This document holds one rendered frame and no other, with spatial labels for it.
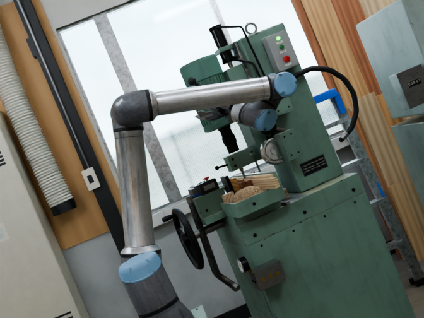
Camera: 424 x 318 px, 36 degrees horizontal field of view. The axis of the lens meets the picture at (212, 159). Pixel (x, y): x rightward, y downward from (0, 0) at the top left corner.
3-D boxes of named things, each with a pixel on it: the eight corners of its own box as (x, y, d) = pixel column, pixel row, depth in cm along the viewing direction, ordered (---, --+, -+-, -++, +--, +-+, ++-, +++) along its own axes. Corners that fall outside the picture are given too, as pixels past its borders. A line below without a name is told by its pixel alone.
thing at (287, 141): (282, 161, 285) (271, 135, 284) (296, 155, 287) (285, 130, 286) (289, 160, 276) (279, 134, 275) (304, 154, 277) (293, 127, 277)
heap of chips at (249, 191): (229, 203, 269) (226, 194, 269) (259, 189, 272) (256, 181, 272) (235, 203, 260) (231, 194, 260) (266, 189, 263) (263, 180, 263)
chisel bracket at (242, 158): (229, 175, 294) (222, 158, 294) (257, 163, 297) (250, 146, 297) (234, 175, 287) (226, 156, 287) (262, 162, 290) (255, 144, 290)
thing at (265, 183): (234, 189, 313) (231, 182, 312) (238, 188, 313) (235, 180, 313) (276, 188, 254) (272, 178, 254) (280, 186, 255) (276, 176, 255)
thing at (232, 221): (213, 222, 308) (210, 214, 308) (253, 204, 313) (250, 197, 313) (236, 226, 269) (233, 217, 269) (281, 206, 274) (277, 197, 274)
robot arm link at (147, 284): (139, 318, 220) (116, 271, 219) (135, 309, 236) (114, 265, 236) (180, 298, 222) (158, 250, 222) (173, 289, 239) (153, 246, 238)
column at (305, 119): (284, 193, 308) (225, 49, 305) (325, 175, 313) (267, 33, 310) (301, 193, 286) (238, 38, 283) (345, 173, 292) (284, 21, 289)
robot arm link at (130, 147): (125, 303, 236) (105, 94, 237) (123, 294, 253) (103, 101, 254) (168, 297, 239) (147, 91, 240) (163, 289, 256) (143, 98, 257)
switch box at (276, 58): (274, 74, 286) (260, 40, 286) (294, 66, 289) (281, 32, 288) (279, 72, 280) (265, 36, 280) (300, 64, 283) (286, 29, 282)
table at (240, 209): (187, 221, 316) (182, 210, 315) (243, 196, 323) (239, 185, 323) (218, 228, 257) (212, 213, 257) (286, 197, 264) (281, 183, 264)
